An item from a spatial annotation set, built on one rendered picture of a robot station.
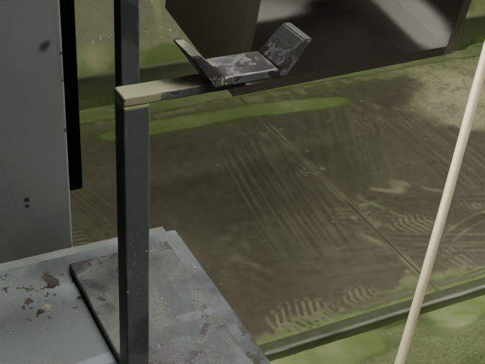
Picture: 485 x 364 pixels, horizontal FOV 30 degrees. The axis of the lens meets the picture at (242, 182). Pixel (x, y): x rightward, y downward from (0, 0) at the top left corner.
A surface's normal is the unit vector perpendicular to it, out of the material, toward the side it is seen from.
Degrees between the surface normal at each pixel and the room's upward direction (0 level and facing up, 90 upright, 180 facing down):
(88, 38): 57
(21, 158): 90
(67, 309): 0
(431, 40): 12
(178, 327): 0
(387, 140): 0
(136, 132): 90
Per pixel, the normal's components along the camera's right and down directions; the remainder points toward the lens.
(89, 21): 0.40, -0.04
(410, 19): 0.15, -0.73
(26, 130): 0.44, 0.50
